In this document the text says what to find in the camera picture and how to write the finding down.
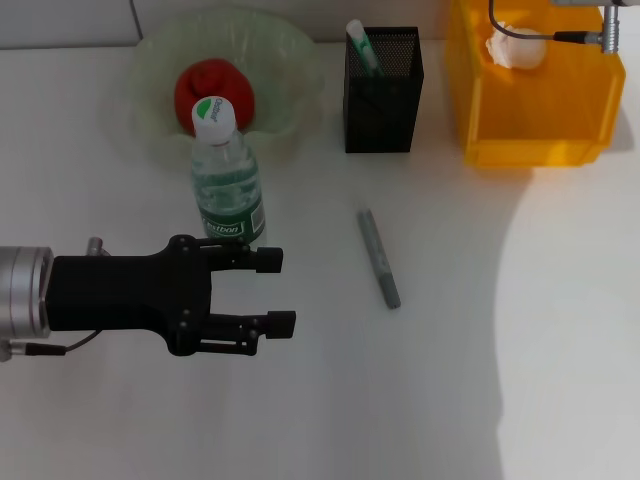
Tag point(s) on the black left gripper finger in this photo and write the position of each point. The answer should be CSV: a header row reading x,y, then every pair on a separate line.
x,y
281,325

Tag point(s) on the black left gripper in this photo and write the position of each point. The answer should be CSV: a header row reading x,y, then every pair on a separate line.
x,y
120,295

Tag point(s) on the clear green-label water bottle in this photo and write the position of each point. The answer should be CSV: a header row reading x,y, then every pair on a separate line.
x,y
227,195

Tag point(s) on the grey marker pen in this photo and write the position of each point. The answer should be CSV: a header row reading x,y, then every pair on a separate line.
x,y
380,260

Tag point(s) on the orange fruit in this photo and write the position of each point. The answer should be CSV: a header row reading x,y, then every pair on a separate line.
x,y
215,80

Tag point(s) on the green utility knife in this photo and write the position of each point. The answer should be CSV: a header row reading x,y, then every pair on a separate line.
x,y
362,45

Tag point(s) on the white paper ball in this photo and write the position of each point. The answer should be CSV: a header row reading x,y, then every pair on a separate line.
x,y
520,50

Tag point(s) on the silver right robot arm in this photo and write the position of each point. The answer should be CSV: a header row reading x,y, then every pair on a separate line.
x,y
590,2

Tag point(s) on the green glass fruit bowl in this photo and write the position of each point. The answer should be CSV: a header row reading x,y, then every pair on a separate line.
x,y
285,75

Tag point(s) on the black mesh pen holder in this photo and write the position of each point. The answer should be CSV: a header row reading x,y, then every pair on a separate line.
x,y
382,110

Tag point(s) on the small silver left wrist connector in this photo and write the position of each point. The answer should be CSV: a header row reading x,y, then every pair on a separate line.
x,y
96,246

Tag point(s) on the yellow plastic bin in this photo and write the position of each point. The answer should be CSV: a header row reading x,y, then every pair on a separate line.
x,y
540,110

